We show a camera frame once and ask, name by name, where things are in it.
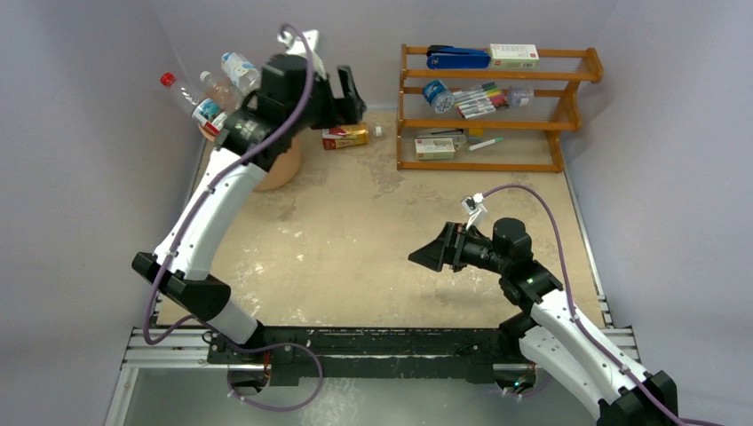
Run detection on red gold tea bottle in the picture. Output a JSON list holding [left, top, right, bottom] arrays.
[[321, 122, 384, 150]]

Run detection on white blue label bottle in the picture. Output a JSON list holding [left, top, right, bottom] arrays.
[[220, 51, 261, 95]]

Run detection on crushed clear bottle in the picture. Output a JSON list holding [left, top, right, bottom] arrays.
[[200, 71, 243, 114]]

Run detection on red white label bottle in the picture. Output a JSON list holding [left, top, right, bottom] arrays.
[[160, 73, 227, 138]]

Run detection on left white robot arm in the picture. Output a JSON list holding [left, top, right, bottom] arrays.
[[131, 54, 367, 363]]

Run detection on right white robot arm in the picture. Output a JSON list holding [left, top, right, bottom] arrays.
[[408, 217, 679, 425]]

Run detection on orange plastic bin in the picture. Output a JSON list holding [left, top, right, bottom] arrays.
[[193, 126, 302, 192]]

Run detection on blue tape roll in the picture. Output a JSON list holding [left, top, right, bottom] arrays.
[[422, 80, 456, 114]]

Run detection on white stapler box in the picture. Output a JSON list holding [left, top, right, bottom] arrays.
[[415, 138, 456, 161]]

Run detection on blue stapler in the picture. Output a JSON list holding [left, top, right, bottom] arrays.
[[425, 44, 490, 69]]

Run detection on wooden shelf rack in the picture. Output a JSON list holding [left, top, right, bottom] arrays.
[[396, 44, 604, 172]]

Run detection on grey stapler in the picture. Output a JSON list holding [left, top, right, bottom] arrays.
[[416, 128, 467, 146]]

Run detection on green white marker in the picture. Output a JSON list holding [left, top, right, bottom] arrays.
[[467, 137, 504, 152]]

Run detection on pack of coloured markers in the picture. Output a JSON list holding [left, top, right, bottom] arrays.
[[453, 82, 509, 119]]

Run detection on small clear jar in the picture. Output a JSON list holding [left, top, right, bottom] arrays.
[[507, 86, 535, 108]]

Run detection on white red box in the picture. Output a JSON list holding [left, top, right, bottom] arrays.
[[487, 43, 540, 70]]

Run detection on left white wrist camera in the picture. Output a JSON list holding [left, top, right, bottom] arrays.
[[277, 29, 327, 78]]

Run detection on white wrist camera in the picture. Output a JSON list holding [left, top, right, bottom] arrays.
[[461, 193, 487, 230], [277, 29, 327, 78]]

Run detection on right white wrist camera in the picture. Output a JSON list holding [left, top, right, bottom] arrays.
[[461, 193, 487, 230]]

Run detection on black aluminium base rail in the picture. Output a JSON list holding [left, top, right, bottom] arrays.
[[120, 326, 639, 390]]

